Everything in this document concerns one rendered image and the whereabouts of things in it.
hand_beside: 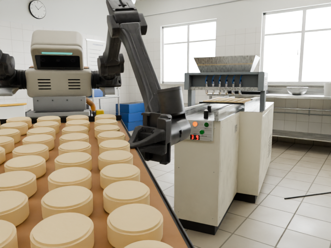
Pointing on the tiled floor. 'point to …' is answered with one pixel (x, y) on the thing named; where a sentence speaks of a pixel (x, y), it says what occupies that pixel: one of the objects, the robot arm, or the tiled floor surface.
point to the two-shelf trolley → (106, 98)
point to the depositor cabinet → (253, 150)
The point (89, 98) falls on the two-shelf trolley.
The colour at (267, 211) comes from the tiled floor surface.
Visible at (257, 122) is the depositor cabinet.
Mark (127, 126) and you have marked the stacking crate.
